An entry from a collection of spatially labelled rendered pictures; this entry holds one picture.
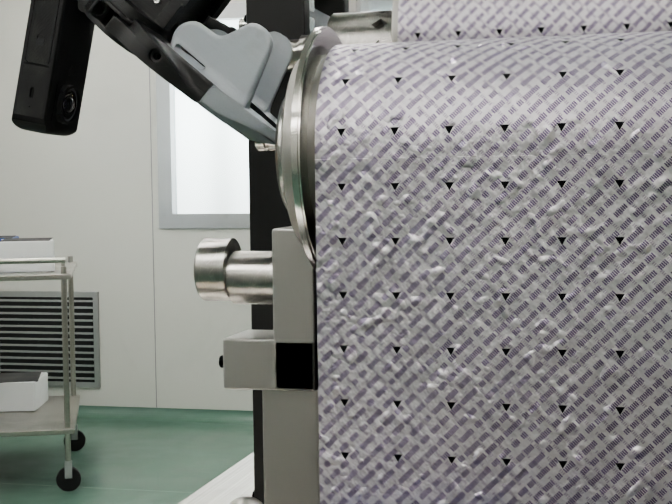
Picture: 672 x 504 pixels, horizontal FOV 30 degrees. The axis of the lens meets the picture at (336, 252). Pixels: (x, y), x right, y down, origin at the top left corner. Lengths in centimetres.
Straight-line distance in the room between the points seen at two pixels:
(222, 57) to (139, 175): 600
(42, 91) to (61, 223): 614
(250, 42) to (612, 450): 31
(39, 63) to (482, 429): 36
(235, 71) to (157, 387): 607
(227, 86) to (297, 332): 15
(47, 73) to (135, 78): 598
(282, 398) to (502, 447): 17
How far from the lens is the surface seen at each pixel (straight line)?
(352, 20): 98
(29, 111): 81
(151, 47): 76
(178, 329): 672
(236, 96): 76
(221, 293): 79
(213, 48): 77
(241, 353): 78
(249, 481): 144
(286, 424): 79
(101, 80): 686
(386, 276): 68
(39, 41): 81
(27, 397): 570
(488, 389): 67
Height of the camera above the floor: 123
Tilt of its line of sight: 3 degrees down
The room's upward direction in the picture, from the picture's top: 1 degrees counter-clockwise
